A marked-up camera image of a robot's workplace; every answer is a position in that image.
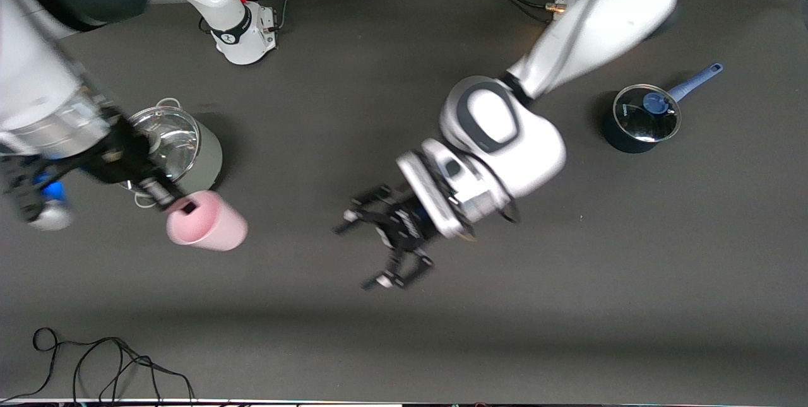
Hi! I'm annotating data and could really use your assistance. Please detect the pink cup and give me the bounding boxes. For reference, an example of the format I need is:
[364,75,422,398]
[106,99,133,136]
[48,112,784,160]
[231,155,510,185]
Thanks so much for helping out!
[165,190,249,252]

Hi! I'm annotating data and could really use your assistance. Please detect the glass pot lid copper knob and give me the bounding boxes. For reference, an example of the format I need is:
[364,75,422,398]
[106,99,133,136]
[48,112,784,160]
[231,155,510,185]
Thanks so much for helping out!
[126,106,201,193]

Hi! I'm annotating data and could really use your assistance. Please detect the grey-white stock pot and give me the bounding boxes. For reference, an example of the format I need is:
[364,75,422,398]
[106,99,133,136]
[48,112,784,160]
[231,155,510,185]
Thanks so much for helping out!
[120,98,223,209]

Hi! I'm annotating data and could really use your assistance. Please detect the dark blue saucepan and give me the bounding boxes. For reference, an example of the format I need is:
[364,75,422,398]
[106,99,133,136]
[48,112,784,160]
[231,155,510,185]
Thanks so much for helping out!
[601,63,725,154]

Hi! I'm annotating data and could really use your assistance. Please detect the glass lid blue knob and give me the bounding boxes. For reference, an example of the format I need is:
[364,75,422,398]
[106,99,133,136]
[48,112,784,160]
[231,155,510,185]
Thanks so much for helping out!
[614,84,682,143]

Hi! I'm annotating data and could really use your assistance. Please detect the thin black table cable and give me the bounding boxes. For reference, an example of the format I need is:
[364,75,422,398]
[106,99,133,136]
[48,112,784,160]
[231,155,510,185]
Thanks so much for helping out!
[0,327,196,403]

